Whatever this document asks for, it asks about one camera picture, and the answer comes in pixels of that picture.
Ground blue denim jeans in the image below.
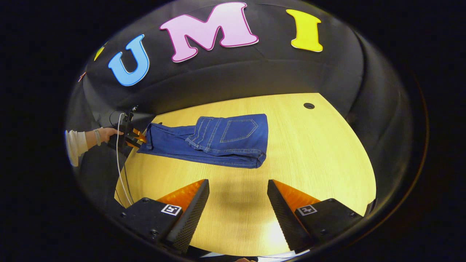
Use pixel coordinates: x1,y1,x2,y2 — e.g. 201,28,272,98
137,114,269,169

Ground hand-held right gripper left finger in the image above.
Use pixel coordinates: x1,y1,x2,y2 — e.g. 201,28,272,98
120,179,211,254

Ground black backdrop cloth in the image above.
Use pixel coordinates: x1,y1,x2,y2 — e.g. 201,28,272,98
66,0,414,233

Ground white cable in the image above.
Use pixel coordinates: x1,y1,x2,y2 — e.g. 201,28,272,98
115,112,134,206

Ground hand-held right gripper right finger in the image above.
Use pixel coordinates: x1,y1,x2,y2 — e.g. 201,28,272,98
266,179,364,253

